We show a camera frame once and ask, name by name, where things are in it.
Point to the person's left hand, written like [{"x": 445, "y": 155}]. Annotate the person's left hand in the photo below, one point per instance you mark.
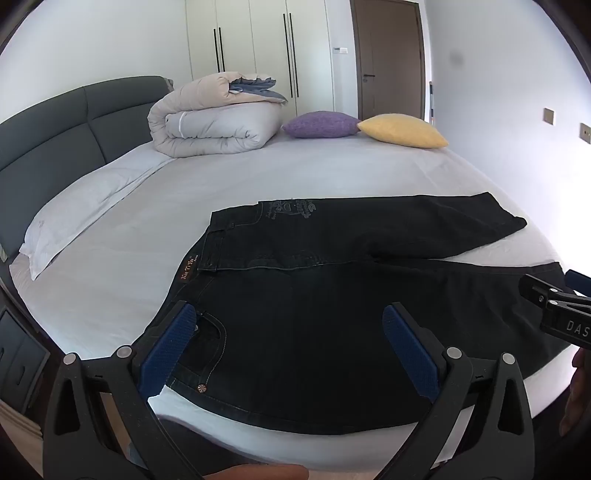
[{"x": 262, "y": 472}]

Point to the upper wall switch plate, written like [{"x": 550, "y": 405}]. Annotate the upper wall switch plate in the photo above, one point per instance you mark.
[{"x": 548, "y": 116}]

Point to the dark bedside nightstand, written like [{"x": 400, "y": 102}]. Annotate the dark bedside nightstand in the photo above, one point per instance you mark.
[{"x": 23, "y": 359}]

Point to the brown wooden door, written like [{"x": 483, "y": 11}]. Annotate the brown wooden door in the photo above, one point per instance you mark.
[{"x": 390, "y": 58}]

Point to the lower wall switch plate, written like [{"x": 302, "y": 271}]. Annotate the lower wall switch plate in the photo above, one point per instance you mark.
[{"x": 585, "y": 133}]

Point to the purple cushion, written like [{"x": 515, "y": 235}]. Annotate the purple cushion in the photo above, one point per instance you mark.
[{"x": 322, "y": 124}]

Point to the folded beige grey duvet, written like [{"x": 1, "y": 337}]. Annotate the folded beige grey duvet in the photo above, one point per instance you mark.
[{"x": 221, "y": 113}]

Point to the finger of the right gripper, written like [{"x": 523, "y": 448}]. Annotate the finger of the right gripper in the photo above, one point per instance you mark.
[{"x": 578, "y": 282}]

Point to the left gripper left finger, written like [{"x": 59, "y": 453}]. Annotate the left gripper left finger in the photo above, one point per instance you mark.
[{"x": 99, "y": 423}]

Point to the white bed mattress sheet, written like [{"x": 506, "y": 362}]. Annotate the white bed mattress sheet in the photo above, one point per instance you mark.
[{"x": 107, "y": 286}]

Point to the yellow cushion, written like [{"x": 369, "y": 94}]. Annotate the yellow cushion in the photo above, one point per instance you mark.
[{"x": 404, "y": 130}]

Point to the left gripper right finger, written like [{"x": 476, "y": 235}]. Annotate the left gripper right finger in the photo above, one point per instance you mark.
[{"x": 479, "y": 425}]

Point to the white wardrobe with black handles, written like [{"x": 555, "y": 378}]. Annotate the white wardrobe with black handles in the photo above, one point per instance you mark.
[{"x": 307, "y": 47}]

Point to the wall switch plate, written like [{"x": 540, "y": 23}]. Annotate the wall switch plate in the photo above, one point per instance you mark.
[
  {"x": 548, "y": 116},
  {"x": 585, "y": 133}
]

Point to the white pillow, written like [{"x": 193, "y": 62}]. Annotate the white pillow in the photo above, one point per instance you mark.
[{"x": 82, "y": 203}]

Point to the black denim pants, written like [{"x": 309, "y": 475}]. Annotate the black denim pants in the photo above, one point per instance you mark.
[{"x": 290, "y": 296}]

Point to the person's right hand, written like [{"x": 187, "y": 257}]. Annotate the person's right hand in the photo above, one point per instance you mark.
[{"x": 576, "y": 403}]

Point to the dark grey upholstered headboard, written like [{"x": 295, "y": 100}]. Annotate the dark grey upholstered headboard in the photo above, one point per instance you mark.
[{"x": 50, "y": 145}]

